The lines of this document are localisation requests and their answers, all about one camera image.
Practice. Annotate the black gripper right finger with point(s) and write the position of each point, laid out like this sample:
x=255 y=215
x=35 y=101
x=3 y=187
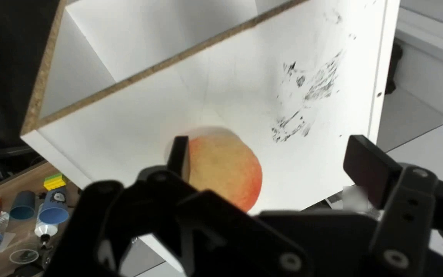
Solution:
x=406 y=226

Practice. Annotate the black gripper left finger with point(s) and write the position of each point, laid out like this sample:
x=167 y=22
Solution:
x=206 y=241

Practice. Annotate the orange peach plush toy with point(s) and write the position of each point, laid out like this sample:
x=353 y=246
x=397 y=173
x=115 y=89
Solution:
x=226 y=167

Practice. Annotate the white particleboard shelf cabinet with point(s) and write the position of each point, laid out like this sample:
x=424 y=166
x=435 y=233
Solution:
x=180 y=102

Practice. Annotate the printed paper sheet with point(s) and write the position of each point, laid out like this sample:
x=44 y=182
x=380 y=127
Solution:
x=352 y=199

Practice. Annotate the blue cup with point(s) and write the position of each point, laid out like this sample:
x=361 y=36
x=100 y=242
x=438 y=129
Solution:
x=53 y=212

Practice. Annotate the yellow green block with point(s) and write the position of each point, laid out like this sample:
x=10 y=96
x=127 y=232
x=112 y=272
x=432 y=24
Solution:
x=53 y=182

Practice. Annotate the dark teal cup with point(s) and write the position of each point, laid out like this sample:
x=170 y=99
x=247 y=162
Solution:
x=21 y=207

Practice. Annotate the white aluminium frame rail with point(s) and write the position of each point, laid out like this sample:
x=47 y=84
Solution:
x=430 y=67

